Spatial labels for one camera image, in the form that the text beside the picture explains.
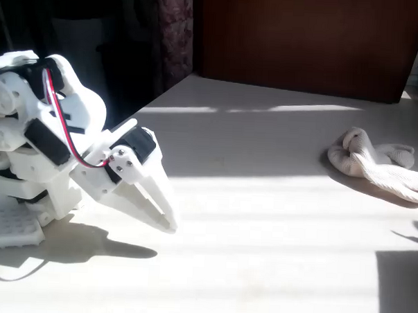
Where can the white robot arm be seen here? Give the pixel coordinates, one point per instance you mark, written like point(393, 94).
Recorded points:
point(76, 98)

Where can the floral curtain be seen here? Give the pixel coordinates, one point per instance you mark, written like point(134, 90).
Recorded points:
point(174, 33)

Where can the dark wooden cabinet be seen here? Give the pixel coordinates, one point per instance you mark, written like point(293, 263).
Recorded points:
point(304, 43)

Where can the white perforated base plate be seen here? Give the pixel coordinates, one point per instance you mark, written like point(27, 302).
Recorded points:
point(8, 227)

